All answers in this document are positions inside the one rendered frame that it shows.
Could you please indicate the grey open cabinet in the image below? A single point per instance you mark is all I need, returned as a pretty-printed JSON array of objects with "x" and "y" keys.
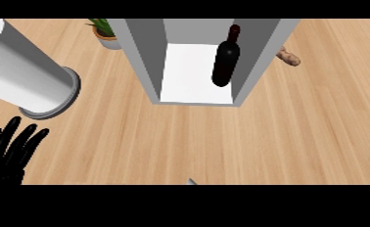
[{"x": 202, "y": 71}]

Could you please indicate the potted green plant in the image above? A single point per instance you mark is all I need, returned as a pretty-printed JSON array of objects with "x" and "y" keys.
[{"x": 107, "y": 33}]

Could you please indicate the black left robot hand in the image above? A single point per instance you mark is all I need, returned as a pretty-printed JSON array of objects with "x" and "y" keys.
[{"x": 14, "y": 152}]

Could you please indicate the small grey pointed object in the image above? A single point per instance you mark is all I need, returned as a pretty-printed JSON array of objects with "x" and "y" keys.
[{"x": 192, "y": 181}]

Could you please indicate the brown bread loaf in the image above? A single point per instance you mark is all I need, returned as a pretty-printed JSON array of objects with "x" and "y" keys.
[{"x": 289, "y": 57}]

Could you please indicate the dark red wine bottle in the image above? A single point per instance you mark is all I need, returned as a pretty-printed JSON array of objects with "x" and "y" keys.
[{"x": 226, "y": 60}]

